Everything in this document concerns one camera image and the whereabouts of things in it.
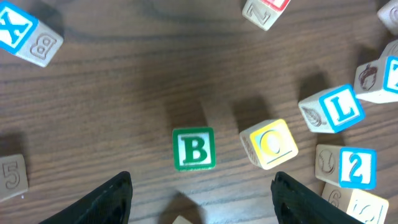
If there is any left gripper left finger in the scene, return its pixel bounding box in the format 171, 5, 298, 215
40, 171, 132, 224

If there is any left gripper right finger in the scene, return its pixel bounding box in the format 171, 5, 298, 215
271, 171, 361, 224

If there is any green B block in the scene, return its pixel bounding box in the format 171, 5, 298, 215
172, 127, 216, 172

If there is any blue 2 block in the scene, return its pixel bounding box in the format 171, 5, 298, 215
315, 144, 377, 190

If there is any red I block centre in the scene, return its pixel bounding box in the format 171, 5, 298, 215
172, 215, 192, 224

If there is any red i block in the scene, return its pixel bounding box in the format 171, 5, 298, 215
242, 0, 290, 31
172, 215, 192, 224

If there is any yellow block below 2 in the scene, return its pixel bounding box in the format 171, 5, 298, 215
322, 183, 389, 224

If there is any blue L block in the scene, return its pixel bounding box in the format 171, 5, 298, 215
298, 84, 365, 134

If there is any red E block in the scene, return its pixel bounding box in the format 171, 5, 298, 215
1, 154, 29, 202

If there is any blue T block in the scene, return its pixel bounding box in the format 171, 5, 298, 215
354, 55, 397, 104

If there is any blue X block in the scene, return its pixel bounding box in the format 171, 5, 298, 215
1, 1, 63, 67

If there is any red I block top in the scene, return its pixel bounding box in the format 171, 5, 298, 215
242, 0, 290, 31

